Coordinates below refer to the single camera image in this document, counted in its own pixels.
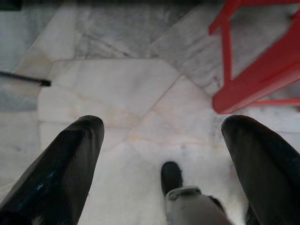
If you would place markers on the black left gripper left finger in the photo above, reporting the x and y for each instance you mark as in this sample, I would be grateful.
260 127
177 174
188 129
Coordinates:
58 175

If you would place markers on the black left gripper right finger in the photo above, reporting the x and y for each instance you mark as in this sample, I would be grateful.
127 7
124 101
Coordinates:
269 175

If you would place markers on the grey robot leg black foot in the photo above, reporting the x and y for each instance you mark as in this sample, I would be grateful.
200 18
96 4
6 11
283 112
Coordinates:
187 206

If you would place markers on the silver metal clothes rack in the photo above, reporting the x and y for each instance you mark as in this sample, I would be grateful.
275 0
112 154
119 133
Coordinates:
28 78

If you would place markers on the red plastic stool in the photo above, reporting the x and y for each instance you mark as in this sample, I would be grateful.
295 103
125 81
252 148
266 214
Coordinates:
257 89

